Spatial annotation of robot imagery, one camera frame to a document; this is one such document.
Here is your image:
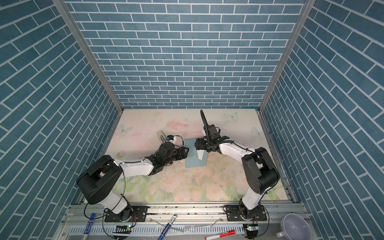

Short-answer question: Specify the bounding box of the teal envelope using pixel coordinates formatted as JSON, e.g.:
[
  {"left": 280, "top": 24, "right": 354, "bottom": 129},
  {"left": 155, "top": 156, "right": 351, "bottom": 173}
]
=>
[{"left": 185, "top": 138, "right": 208, "bottom": 169}]

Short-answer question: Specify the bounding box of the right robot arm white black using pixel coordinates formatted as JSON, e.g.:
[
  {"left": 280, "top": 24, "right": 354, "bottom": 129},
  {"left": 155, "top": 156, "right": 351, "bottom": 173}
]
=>
[{"left": 195, "top": 121, "right": 280, "bottom": 219}]

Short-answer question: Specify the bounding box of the white slotted cable duct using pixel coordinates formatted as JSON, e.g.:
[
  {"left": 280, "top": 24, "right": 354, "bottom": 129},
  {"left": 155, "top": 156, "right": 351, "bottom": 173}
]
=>
[{"left": 88, "top": 224, "right": 245, "bottom": 237}]

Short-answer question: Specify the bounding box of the blue marker pen left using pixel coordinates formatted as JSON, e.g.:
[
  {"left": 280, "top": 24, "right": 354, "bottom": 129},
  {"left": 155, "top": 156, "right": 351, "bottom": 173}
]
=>
[{"left": 81, "top": 213, "right": 96, "bottom": 240}]

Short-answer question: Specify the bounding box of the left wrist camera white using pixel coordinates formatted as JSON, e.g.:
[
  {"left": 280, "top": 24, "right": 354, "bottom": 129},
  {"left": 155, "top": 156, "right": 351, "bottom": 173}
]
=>
[{"left": 165, "top": 135, "right": 176, "bottom": 149}]

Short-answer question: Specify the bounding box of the white cup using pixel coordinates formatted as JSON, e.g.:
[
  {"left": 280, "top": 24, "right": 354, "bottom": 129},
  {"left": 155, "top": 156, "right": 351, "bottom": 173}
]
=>
[{"left": 276, "top": 213, "right": 312, "bottom": 240}]

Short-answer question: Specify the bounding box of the blue marker pen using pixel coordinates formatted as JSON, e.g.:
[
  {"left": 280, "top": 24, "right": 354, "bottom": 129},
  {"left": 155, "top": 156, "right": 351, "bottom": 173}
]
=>
[
  {"left": 81, "top": 213, "right": 96, "bottom": 240},
  {"left": 158, "top": 215, "right": 177, "bottom": 240}
]

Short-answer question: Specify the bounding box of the aluminium mounting rail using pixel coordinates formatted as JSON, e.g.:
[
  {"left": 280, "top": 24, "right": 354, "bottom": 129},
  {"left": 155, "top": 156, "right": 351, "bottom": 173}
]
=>
[{"left": 61, "top": 201, "right": 309, "bottom": 226}]

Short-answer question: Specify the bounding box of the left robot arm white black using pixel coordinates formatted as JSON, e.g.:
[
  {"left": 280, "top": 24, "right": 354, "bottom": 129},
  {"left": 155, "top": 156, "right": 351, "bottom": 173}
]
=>
[{"left": 76, "top": 142, "right": 189, "bottom": 215}]

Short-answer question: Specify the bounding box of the white letter with blue border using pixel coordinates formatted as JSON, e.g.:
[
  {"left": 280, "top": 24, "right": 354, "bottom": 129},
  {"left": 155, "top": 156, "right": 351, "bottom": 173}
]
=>
[{"left": 197, "top": 150, "right": 205, "bottom": 161}]

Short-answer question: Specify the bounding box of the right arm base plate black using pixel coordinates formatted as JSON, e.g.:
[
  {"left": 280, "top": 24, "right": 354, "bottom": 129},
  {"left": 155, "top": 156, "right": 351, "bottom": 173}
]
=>
[{"left": 223, "top": 205, "right": 267, "bottom": 222}]

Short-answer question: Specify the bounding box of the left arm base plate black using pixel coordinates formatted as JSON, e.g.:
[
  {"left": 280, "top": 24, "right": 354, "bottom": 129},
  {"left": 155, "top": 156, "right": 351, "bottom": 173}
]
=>
[{"left": 105, "top": 205, "right": 149, "bottom": 224}]

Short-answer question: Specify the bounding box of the blue marker pen centre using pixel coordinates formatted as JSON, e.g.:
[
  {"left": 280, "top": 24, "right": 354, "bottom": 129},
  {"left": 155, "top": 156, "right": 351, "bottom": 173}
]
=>
[{"left": 158, "top": 215, "right": 177, "bottom": 240}]

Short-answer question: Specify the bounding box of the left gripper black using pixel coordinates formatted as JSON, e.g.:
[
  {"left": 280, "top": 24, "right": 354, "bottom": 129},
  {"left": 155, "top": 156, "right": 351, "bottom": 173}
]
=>
[{"left": 162, "top": 146, "right": 190, "bottom": 167}]

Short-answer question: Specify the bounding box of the red marker pen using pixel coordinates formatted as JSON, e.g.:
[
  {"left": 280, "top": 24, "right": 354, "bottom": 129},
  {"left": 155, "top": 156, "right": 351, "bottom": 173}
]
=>
[{"left": 205, "top": 230, "right": 236, "bottom": 240}]

